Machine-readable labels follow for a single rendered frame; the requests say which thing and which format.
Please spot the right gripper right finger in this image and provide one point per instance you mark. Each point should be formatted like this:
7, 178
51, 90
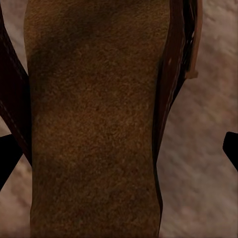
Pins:
230, 147

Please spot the sandal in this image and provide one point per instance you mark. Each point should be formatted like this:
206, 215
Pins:
91, 113

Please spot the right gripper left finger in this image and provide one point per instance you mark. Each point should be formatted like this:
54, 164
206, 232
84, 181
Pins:
10, 154

